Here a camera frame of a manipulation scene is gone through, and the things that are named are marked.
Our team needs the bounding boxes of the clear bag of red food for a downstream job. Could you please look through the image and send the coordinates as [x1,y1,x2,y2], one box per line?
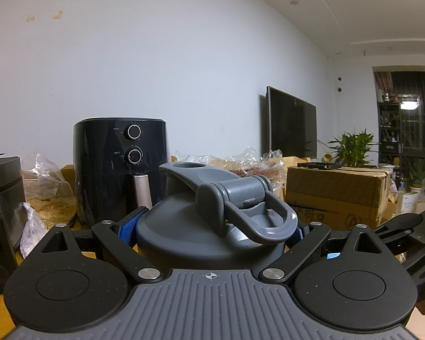
[173,147,287,202]

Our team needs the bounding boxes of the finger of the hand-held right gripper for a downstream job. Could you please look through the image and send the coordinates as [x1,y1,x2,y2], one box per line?
[373,213,424,238]
[404,243,425,287]

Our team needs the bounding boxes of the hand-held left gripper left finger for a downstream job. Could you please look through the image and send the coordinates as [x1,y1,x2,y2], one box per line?
[32,207,163,284]

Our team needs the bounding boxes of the small potted plant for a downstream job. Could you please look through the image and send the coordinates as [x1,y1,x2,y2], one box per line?
[407,158,425,190]

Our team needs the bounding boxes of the black air fryer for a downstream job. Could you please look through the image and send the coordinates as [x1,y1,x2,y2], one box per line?
[73,118,169,229]

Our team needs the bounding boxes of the grey rice cooker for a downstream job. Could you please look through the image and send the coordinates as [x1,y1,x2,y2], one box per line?
[0,156,26,216]

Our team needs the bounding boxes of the clear shaker bottle grey lid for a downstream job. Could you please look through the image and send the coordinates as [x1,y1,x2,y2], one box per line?
[135,162,299,280]

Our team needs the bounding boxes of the dark balcony window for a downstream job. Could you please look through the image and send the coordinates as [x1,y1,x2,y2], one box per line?
[373,71,425,158]

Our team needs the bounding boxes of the large taped cardboard box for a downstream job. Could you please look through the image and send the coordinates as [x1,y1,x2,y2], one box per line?
[285,165,392,232]

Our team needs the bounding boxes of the black flat screen television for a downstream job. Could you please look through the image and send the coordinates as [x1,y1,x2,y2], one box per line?
[267,86,317,160]

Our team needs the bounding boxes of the black rectangular frame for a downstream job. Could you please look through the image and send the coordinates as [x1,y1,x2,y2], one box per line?
[297,162,341,171]

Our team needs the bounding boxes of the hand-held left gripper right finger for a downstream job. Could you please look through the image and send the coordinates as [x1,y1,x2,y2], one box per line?
[258,221,394,284]

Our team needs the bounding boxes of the small bag of white pellets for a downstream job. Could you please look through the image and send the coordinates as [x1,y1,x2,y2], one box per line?
[20,202,50,258]

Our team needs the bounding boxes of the clear bag of dried food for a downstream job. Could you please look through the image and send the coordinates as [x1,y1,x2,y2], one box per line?
[21,153,78,229]

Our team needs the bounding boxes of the green potted plant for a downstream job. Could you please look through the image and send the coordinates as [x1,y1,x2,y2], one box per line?
[328,129,381,169]

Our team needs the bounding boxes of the white plastic container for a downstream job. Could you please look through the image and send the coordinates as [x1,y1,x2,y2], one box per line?
[397,180,419,215]

